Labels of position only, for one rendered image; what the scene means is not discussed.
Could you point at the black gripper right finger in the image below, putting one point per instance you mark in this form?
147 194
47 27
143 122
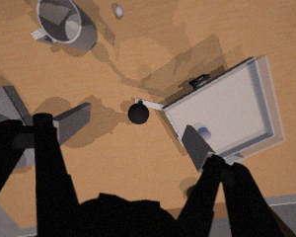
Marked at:
248 212

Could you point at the dark grey mug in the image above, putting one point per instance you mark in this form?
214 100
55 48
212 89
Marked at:
59 20

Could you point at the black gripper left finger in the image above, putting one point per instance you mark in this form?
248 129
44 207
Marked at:
58 210

